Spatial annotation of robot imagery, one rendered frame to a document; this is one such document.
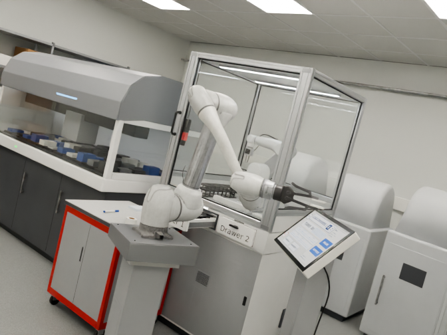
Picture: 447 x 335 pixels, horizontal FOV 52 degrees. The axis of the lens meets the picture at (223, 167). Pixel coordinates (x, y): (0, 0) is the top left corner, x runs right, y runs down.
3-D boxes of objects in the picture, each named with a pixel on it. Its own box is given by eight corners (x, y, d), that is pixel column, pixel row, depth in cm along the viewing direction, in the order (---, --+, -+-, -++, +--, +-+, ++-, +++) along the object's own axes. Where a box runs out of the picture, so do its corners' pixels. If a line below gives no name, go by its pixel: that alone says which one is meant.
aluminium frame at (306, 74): (269, 232, 285) (312, 68, 276) (157, 187, 346) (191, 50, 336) (330, 228, 361) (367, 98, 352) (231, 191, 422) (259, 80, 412)
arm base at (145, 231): (144, 240, 234) (146, 229, 234) (131, 228, 253) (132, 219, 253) (176, 242, 243) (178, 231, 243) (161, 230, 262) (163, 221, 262)
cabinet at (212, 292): (232, 373, 293) (264, 255, 286) (129, 304, 354) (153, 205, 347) (300, 339, 369) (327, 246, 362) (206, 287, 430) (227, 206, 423)
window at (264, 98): (261, 221, 291) (300, 73, 282) (168, 184, 342) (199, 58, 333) (262, 221, 292) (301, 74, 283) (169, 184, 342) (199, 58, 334)
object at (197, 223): (185, 228, 289) (188, 219, 288) (158, 215, 304) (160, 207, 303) (223, 226, 321) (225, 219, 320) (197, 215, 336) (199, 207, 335)
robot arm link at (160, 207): (133, 220, 249) (140, 181, 247) (158, 220, 262) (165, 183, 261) (152, 228, 238) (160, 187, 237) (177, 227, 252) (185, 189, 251)
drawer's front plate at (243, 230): (250, 246, 290) (255, 230, 289) (216, 231, 308) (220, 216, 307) (252, 246, 292) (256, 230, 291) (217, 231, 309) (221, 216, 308)
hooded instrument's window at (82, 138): (103, 178, 348) (116, 119, 344) (-6, 130, 454) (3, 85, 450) (199, 185, 439) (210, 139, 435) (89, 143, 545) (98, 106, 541)
